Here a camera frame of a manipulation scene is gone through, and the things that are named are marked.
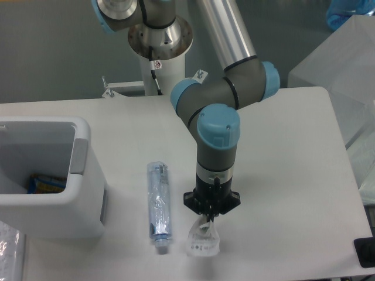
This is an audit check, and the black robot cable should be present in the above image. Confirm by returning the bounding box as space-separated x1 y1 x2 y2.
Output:
148 46 163 96

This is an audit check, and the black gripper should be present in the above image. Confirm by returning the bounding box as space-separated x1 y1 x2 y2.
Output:
183 174 241 223

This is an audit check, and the yellow blue snack bag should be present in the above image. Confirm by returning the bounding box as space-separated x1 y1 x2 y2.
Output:
28 174 67 194

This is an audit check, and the black device at edge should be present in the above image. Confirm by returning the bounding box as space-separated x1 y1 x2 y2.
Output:
354 237 374 268

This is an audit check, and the clear plastic sheet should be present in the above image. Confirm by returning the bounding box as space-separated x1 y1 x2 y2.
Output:
1 222 25 280

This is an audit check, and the clear plastic wrapper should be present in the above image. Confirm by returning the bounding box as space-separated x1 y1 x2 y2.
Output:
186 215 220 257

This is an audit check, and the white trash can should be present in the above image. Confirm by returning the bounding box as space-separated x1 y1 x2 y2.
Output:
1 116 106 238

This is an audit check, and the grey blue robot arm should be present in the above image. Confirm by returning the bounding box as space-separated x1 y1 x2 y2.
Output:
91 1 280 221

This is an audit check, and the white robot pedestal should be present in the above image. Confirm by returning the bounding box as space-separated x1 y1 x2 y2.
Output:
139 54 186 96

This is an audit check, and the clear plastic water bottle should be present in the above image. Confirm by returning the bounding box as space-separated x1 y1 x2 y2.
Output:
146 161 172 255

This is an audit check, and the translucent plastic storage box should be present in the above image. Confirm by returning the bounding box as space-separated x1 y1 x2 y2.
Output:
288 15 374 205

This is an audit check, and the white pedestal base frame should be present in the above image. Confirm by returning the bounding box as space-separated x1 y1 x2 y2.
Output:
101 68 209 99

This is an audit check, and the blue plastic bag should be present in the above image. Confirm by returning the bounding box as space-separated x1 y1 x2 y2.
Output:
326 0 374 31

